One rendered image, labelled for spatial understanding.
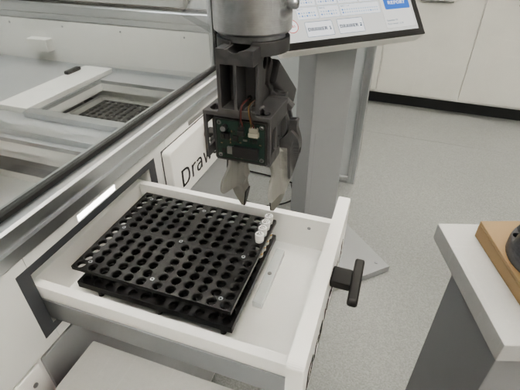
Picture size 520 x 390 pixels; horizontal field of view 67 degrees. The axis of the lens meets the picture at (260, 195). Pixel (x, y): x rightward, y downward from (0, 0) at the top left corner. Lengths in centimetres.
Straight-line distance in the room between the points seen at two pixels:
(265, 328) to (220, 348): 9
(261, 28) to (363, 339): 135
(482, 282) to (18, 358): 70
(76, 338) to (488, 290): 65
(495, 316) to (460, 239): 18
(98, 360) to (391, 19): 123
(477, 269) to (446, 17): 267
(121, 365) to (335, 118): 115
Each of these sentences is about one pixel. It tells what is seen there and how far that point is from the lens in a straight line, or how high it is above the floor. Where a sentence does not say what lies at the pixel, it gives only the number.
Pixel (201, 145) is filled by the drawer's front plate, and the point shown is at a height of 89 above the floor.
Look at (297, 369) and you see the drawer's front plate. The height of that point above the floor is 92.
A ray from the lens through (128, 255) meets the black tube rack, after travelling 55.
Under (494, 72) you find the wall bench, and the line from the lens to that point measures 343.
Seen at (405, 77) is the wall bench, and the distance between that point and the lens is 342.
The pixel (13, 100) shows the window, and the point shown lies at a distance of 51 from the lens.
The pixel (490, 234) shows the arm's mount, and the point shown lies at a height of 80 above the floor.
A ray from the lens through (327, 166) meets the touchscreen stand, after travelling 159.
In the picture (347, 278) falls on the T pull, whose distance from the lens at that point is 49.
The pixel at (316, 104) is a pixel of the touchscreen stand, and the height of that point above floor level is 73.
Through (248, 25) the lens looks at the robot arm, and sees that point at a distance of 37.
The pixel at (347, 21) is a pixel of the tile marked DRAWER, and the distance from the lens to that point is 132.
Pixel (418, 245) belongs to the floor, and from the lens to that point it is 202.
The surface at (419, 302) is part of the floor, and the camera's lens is 176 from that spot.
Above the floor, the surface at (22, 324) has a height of 87.
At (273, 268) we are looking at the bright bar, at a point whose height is 85.
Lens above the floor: 126
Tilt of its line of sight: 35 degrees down
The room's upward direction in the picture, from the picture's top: straight up
